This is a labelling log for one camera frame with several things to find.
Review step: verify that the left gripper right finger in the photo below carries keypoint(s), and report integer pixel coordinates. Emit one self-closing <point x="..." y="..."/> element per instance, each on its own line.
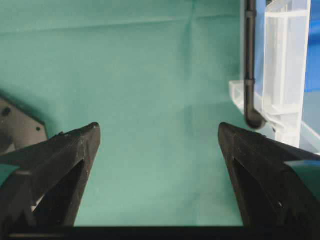
<point x="267" y="190"/>

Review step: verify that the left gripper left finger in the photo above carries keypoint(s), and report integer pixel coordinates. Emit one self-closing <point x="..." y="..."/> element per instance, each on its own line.
<point x="50" y="178"/>

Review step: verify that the clear plastic storage case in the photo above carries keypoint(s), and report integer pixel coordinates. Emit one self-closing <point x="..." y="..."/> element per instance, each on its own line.
<point x="270" y="91"/>

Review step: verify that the blue foam case liner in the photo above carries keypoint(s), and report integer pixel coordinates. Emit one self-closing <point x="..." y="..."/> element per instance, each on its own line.
<point x="312" y="81"/>

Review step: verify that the green table cloth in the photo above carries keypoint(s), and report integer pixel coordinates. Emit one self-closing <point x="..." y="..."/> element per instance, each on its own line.
<point x="155" y="75"/>

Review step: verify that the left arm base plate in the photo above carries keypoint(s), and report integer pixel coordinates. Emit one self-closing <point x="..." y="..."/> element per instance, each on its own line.
<point x="18" y="129"/>

